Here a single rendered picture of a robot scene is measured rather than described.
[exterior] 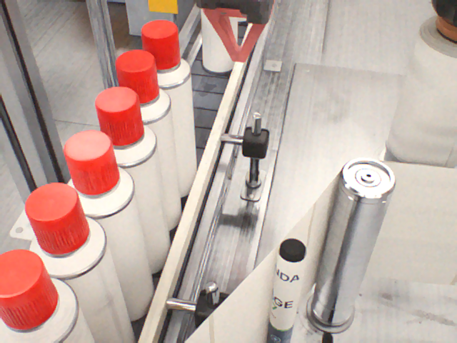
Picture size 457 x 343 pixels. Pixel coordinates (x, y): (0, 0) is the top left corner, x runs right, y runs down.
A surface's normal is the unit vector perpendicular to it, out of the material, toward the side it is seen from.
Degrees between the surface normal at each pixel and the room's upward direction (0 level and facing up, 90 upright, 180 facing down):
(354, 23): 0
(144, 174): 90
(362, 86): 0
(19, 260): 2
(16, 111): 90
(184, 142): 90
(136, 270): 90
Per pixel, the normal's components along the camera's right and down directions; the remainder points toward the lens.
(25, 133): -0.20, 0.70
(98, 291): 0.70, 0.51
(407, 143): -0.78, 0.42
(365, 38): 0.00, -0.70
